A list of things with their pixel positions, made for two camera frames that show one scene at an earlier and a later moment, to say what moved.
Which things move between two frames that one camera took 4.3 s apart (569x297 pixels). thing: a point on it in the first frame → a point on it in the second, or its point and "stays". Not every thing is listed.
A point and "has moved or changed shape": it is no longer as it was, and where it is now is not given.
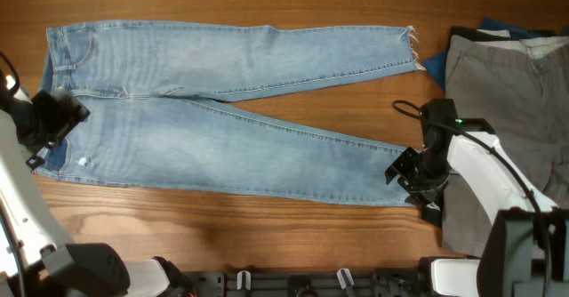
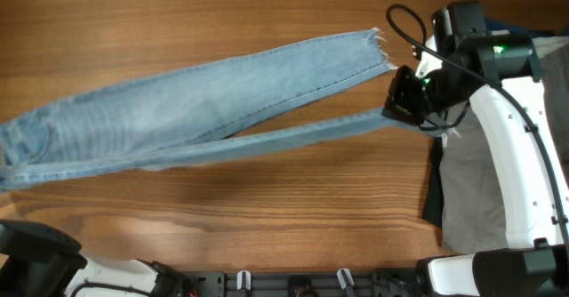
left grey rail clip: [239, 279] stays
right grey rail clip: [345, 277] stays
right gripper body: [420, 175] → [417, 98]
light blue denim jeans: [155, 94] has moved or changed shape
